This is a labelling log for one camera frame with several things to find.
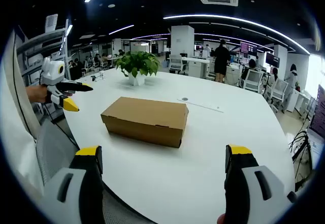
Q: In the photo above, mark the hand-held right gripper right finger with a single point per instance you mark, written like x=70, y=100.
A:
x=254, y=196

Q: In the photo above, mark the purple lit monitor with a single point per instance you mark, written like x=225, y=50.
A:
x=248, y=48

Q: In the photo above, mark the grey mesh office chair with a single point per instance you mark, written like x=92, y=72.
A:
x=50, y=147

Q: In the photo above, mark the large desk monitor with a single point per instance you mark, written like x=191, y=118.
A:
x=318, y=114

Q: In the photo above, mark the white office desk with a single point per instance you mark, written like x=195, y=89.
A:
x=195, y=67

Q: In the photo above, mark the green potted plant white pot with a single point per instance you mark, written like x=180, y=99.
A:
x=137, y=64

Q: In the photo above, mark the white square pillar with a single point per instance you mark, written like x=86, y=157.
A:
x=182, y=41

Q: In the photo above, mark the row of white office chairs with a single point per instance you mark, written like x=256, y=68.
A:
x=278, y=92

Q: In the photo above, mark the person's white shirt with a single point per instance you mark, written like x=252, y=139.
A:
x=15, y=132

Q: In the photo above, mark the person's left hand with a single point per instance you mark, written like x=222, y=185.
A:
x=40, y=94

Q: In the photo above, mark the grey metal shelving rack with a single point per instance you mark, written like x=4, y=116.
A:
x=38, y=40

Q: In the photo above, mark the white office chair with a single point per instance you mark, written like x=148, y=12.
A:
x=254, y=80
x=177, y=64

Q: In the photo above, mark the long curved ceiling light strip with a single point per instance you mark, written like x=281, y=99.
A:
x=203, y=16

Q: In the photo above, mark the person's right hand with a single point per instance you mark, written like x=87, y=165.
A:
x=222, y=219

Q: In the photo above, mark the brown cardboard shoe box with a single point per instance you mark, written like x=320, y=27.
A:
x=144, y=114

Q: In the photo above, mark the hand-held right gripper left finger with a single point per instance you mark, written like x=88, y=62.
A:
x=76, y=196

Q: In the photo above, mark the small black white device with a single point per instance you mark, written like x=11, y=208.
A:
x=97, y=77

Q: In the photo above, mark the dark monitor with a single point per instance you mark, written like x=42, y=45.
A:
x=272, y=59

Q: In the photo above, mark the white box on shelf rack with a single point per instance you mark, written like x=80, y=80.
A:
x=51, y=23

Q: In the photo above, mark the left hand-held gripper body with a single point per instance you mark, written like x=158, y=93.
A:
x=54, y=71

